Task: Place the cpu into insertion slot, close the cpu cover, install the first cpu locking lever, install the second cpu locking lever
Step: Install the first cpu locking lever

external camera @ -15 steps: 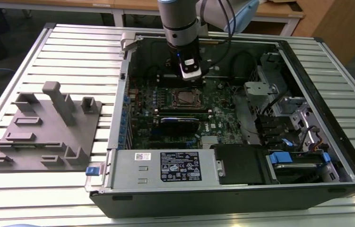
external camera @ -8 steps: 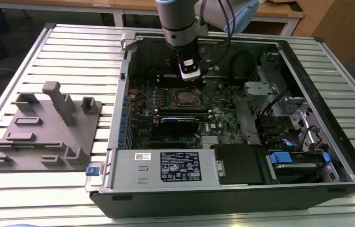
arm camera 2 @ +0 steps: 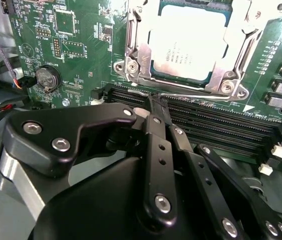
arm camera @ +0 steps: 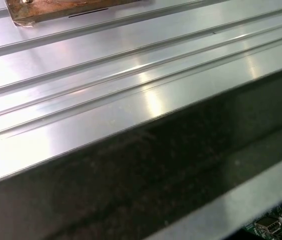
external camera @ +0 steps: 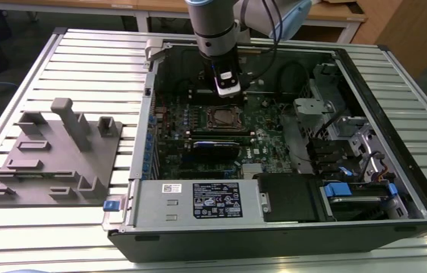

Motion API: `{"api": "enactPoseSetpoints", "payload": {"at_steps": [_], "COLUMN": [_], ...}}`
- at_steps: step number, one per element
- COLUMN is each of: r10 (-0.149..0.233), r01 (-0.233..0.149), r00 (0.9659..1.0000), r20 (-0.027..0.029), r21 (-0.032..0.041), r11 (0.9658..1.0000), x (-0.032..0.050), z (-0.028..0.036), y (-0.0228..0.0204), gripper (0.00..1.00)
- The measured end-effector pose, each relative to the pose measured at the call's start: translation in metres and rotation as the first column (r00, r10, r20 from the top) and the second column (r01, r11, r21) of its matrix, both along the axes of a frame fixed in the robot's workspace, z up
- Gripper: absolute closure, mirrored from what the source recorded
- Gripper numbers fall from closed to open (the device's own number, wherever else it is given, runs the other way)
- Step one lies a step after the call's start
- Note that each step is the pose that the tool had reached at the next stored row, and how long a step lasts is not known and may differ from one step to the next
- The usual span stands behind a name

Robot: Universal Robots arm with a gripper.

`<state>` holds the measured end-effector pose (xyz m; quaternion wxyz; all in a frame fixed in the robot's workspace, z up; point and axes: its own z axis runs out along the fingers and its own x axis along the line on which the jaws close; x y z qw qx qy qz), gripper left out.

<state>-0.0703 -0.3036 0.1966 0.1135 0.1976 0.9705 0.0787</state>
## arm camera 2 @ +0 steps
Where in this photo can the silver topped CPU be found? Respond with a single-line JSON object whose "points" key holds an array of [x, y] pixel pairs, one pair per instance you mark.
{"points": [[188, 37]]}

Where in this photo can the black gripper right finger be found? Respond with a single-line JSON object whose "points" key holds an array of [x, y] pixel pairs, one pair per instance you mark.
{"points": [[231, 200]]}

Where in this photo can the metal socket cover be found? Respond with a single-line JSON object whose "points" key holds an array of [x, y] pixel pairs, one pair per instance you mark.
{"points": [[144, 60]]}

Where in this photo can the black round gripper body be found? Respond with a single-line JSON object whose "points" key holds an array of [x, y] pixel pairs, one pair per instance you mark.
{"points": [[93, 207]]}

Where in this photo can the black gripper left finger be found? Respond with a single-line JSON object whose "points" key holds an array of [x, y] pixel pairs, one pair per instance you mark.
{"points": [[43, 142]]}

